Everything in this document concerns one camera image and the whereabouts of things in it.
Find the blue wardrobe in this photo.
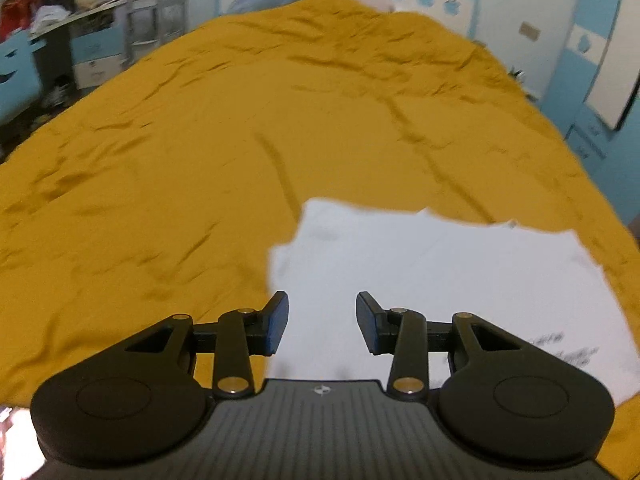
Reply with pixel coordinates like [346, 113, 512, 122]
[540, 0, 640, 241]

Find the yellow quilt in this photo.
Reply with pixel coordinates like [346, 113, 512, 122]
[0, 0, 640, 480]

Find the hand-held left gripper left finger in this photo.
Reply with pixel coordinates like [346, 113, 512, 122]
[120, 291, 290, 400]

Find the red bag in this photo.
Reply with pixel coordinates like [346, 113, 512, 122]
[0, 0, 33, 38]

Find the white printed sweatshirt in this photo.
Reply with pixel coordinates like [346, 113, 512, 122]
[269, 199, 638, 406]

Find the desk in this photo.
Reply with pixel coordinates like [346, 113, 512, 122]
[30, 0, 128, 86]

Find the blue drawer cabinet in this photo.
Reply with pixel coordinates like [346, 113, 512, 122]
[70, 27, 126, 91]

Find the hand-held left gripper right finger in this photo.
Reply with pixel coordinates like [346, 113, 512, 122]
[356, 291, 531, 402]

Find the white plastic bag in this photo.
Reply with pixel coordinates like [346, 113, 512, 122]
[32, 5, 71, 28]

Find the blue chair with face cutout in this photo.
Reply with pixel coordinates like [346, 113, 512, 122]
[0, 35, 43, 126]

